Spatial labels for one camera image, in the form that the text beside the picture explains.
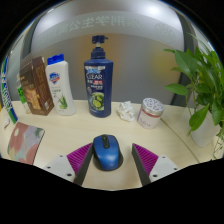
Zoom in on crumpled white paper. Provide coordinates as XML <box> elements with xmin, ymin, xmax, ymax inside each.
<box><xmin>116</xmin><ymin>100</ymin><xmax>137</xmax><ymax>122</ymax></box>

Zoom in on blue computer mouse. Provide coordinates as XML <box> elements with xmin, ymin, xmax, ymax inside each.
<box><xmin>91</xmin><ymin>133</ymin><xmax>124</xmax><ymax>172</ymax></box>

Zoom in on brown cracker box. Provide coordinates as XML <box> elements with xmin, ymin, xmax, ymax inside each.
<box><xmin>19</xmin><ymin>55</ymin><xmax>55</xmax><ymax>117</ymax></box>

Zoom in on white bottle with blue cap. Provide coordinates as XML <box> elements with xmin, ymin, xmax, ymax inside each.
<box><xmin>45</xmin><ymin>53</ymin><xmax>77</xmax><ymax>117</ymax></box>

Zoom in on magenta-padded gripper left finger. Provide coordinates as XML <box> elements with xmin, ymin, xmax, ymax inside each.
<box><xmin>43</xmin><ymin>142</ymin><xmax>95</xmax><ymax>187</ymax></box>

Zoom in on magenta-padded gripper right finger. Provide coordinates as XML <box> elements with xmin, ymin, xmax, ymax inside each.
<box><xmin>131</xmin><ymin>142</ymin><xmax>181</xmax><ymax>187</ymax></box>

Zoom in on jar with white perforated lid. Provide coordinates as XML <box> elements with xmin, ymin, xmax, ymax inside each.
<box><xmin>136</xmin><ymin>97</ymin><xmax>165</xmax><ymax>130</ymax></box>

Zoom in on dark blue pump shampoo bottle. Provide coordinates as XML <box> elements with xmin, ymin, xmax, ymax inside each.
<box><xmin>83</xmin><ymin>34</ymin><xmax>114</xmax><ymax>119</ymax></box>

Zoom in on white green shuttlecock tube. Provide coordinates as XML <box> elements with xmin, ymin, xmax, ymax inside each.
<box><xmin>0</xmin><ymin>55</ymin><xmax>19</xmax><ymax>125</ymax></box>

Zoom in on green potted plant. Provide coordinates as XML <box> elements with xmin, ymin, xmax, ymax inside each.
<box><xmin>163</xmin><ymin>33</ymin><xmax>224</xmax><ymax>160</ymax></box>

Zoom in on pastel patterned mouse pad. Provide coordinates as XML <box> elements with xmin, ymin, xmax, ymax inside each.
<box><xmin>7</xmin><ymin>121</ymin><xmax>46</xmax><ymax>166</ymax></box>

